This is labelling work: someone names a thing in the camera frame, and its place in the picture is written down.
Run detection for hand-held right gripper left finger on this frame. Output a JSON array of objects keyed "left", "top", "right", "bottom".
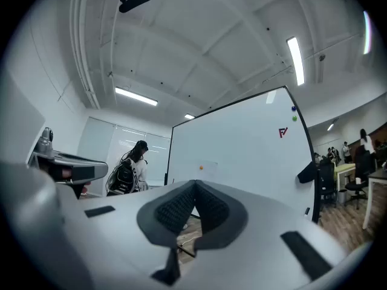
[{"left": 65, "top": 179, "right": 197, "bottom": 290}]

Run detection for black office chair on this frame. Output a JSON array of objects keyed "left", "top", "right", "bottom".
[
  {"left": 344, "top": 152, "right": 376, "bottom": 210},
  {"left": 315, "top": 158, "right": 337, "bottom": 208}
]

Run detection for yellow-green table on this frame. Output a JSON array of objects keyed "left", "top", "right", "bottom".
[{"left": 333, "top": 163, "right": 358, "bottom": 193}]

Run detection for window with blinds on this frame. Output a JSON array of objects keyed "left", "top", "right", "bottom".
[{"left": 77, "top": 116, "right": 172, "bottom": 198}]

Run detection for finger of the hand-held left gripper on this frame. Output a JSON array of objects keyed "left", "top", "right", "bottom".
[
  {"left": 53, "top": 159, "right": 109, "bottom": 185},
  {"left": 55, "top": 151, "right": 103, "bottom": 163}
]

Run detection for white ceiling pipes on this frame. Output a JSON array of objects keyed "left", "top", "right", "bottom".
[{"left": 70, "top": 0, "right": 102, "bottom": 110}]

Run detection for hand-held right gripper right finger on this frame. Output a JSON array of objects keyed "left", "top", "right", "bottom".
[{"left": 181, "top": 179, "right": 348, "bottom": 290}]

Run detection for dark table with white legs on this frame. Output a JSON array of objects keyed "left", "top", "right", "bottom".
[{"left": 362, "top": 168, "right": 387, "bottom": 231}]

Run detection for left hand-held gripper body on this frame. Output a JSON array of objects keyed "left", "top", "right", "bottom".
[{"left": 28, "top": 127, "right": 92, "bottom": 200}]

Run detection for black-framed whiteboard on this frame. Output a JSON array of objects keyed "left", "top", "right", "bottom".
[{"left": 164, "top": 85, "right": 322, "bottom": 225}]

